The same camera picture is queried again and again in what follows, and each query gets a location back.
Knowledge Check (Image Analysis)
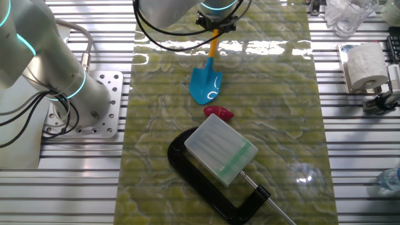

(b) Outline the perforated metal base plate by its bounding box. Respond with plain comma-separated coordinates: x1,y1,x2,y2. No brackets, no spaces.
42,70,124,139

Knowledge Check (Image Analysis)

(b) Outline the blue and yellow toy shovel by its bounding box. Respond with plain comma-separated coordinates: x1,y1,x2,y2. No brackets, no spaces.
189,28,224,106

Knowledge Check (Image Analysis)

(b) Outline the maroon toy rugby ball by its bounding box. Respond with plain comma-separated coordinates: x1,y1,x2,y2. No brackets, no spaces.
203,105,235,122

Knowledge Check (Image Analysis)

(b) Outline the translucent plastic tip box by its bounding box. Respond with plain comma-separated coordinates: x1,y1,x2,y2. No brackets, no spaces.
184,112,259,188

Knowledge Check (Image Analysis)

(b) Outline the crumpled clear plastic wrap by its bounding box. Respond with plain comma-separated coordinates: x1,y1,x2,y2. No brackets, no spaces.
324,0,344,28

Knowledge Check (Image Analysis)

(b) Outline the green marbled table mat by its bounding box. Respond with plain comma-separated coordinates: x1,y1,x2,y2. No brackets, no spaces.
114,0,339,225

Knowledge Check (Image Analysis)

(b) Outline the white toilet paper roll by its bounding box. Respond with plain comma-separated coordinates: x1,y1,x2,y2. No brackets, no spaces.
346,42,390,91

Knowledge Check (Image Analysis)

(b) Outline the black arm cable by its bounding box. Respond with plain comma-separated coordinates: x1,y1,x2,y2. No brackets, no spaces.
0,0,253,148

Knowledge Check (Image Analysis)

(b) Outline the small black metal bracket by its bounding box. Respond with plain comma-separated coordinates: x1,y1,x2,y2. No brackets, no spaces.
309,0,322,16

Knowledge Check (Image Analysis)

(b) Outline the black keyboard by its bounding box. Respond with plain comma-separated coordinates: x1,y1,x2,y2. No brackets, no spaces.
386,26,400,65

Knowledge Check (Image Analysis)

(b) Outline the grey robot cable hose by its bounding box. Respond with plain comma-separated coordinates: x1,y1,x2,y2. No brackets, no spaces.
51,17,94,73

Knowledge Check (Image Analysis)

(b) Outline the clear round container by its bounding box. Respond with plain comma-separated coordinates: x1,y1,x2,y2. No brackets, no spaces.
380,0,400,28

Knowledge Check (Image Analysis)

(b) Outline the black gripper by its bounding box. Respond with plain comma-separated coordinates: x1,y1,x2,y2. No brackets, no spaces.
195,11,237,34

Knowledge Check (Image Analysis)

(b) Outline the clear water bottle blue cap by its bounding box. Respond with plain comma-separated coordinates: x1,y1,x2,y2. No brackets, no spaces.
377,167,400,194

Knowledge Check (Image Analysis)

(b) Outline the black C-clamp with steel screw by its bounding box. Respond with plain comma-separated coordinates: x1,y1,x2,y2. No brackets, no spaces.
167,126,298,225

